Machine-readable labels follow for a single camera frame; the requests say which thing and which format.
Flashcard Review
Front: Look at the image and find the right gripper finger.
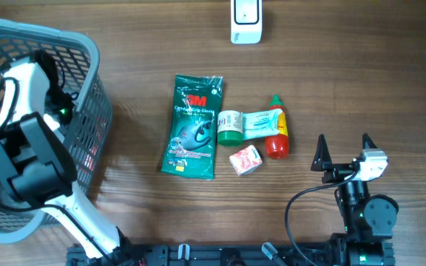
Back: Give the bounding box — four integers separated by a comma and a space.
311, 134, 333, 171
362, 133, 377, 149

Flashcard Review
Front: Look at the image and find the red sriracha sauce bottle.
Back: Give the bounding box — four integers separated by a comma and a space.
266, 95, 289, 160

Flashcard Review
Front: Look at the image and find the red tissue packet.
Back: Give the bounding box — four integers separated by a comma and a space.
229, 145, 263, 176

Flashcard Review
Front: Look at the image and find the pale green wipes packet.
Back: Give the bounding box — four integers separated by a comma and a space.
243, 109, 283, 140

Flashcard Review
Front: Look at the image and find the green lid white jar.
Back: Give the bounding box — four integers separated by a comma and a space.
217, 110, 243, 146

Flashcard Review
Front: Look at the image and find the green 3M gloves packet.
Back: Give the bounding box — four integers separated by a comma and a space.
160, 75, 223, 180

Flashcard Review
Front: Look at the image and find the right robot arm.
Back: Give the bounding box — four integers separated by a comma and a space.
311, 134, 399, 266

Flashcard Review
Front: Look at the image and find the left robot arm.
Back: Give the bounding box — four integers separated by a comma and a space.
0, 50, 135, 265

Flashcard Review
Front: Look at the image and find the white barcode scanner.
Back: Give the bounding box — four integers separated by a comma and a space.
230, 0, 263, 44

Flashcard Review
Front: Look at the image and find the grey plastic mesh basket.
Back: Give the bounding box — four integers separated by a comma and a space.
0, 19, 112, 244

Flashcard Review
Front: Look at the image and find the right camera cable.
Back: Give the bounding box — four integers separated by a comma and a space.
284, 162, 362, 266

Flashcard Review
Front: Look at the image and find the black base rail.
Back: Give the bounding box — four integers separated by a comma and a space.
66, 239, 396, 266

